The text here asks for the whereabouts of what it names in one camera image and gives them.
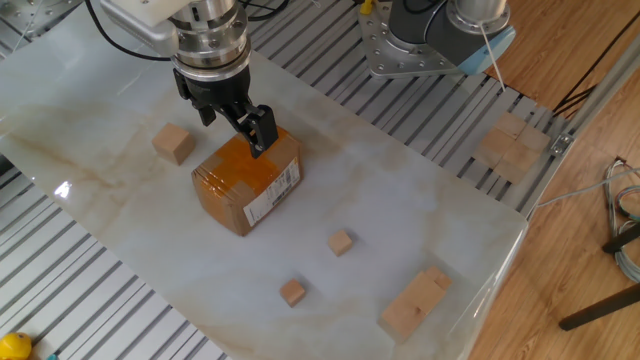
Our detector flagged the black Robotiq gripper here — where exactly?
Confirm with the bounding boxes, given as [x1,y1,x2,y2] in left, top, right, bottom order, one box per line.
[172,57,280,160]

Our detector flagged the small wooden cube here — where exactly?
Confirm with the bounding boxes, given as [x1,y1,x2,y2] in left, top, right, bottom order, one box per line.
[279,278,307,308]
[327,229,354,258]

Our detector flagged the cardboard box with orange tape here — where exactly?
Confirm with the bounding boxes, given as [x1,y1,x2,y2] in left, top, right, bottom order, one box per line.
[191,124,303,238]

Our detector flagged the large wooden cube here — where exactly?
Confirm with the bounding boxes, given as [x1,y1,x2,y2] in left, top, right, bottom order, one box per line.
[151,122,197,167]

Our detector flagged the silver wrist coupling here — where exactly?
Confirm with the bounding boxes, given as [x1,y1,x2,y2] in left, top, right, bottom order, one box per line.
[168,0,252,82]

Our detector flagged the marble pattern mat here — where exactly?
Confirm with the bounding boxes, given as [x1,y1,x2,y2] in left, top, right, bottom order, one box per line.
[0,0,530,360]

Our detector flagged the silver perforated plate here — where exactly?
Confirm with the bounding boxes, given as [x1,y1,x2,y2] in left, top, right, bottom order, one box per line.
[0,0,85,42]

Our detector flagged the large wooden block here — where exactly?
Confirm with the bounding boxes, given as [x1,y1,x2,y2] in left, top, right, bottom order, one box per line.
[399,271,447,317]
[378,294,426,345]

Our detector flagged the light wooden block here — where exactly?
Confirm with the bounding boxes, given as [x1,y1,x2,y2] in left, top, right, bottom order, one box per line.
[493,142,542,185]
[517,124,551,154]
[493,112,527,139]
[472,128,516,169]

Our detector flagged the white zip tie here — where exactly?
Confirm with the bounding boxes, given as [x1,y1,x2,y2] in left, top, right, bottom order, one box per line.
[478,20,507,93]

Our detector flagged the yellow toy turtle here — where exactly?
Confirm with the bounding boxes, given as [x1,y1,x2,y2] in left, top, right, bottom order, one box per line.
[0,332,34,360]

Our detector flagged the black furniture leg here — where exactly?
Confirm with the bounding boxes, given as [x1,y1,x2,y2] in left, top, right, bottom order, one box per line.
[601,223,640,254]
[558,282,640,332]

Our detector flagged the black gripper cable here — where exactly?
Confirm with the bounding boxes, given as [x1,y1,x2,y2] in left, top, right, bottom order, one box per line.
[83,0,291,63]

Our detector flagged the silver corner bracket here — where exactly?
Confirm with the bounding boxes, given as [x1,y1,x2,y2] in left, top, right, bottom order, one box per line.
[549,132,575,157]

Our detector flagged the black floor cables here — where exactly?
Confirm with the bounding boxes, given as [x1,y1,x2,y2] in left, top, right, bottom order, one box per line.
[551,9,640,120]

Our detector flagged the grey cable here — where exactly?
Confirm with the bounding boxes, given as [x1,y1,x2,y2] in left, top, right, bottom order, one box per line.
[533,167,640,209]

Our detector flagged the aluminium frame post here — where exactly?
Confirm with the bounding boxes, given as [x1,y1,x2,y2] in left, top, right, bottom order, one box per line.
[522,32,640,221]

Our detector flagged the coloured cable bundle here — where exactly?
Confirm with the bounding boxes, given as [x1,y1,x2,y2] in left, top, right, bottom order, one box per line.
[602,157,640,284]

